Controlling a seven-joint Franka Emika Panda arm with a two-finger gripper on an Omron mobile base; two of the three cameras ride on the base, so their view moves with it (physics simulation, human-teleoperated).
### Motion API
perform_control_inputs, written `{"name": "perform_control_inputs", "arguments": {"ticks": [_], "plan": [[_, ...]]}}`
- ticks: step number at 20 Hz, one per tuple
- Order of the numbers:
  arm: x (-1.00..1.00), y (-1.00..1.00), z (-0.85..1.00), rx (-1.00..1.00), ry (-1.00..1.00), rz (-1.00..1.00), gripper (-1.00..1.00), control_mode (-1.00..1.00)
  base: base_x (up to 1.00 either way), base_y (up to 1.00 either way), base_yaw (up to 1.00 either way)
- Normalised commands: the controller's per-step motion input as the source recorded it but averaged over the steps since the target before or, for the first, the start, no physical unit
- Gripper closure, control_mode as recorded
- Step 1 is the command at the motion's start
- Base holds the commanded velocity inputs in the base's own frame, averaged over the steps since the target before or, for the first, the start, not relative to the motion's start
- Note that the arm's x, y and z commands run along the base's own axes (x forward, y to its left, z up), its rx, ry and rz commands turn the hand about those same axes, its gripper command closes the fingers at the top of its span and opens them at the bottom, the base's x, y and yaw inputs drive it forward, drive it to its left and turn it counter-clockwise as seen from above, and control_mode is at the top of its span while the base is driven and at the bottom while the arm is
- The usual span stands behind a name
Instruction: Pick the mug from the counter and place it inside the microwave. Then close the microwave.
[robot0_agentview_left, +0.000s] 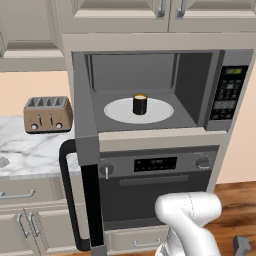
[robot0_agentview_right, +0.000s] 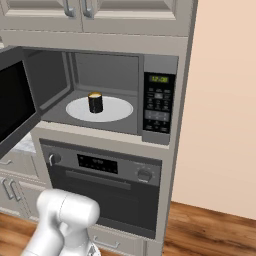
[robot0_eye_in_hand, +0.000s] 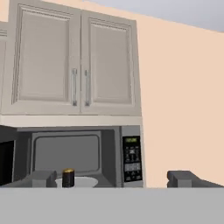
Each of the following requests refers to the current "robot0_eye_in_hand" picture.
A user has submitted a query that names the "wide beige cupboard door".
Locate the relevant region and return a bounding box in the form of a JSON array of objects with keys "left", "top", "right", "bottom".
[{"left": 1, "top": 0, "right": 82, "bottom": 116}]

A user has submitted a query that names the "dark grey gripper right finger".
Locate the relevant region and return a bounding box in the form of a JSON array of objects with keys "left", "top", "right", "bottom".
[{"left": 166, "top": 170, "right": 224, "bottom": 188}]

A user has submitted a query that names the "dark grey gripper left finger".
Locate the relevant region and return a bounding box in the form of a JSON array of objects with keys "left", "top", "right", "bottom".
[{"left": 0, "top": 170, "right": 58, "bottom": 188}]

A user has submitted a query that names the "cream cupboard base trim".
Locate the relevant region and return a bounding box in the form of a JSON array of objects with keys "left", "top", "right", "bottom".
[{"left": 0, "top": 114, "right": 144, "bottom": 129}]

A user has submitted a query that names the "silver cupboard door handle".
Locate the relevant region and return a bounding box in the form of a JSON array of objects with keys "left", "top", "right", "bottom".
[
  {"left": 84, "top": 68, "right": 92, "bottom": 107},
  {"left": 71, "top": 67, "right": 79, "bottom": 107}
]

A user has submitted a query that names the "white round microwave plate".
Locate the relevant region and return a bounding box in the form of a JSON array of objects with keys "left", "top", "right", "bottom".
[{"left": 54, "top": 176, "right": 100, "bottom": 188}]

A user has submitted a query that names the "black cylinder with gold top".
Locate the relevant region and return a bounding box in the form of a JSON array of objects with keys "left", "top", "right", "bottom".
[{"left": 61, "top": 167, "right": 75, "bottom": 188}]

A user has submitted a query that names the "grey microwave oven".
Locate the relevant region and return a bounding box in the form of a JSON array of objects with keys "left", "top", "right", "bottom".
[{"left": 0, "top": 125, "right": 144, "bottom": 188}]

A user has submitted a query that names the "grey microwave door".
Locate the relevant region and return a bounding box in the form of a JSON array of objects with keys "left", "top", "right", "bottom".
[{"left": 0, "top": 125, "right": 18, "bottom": 187}]

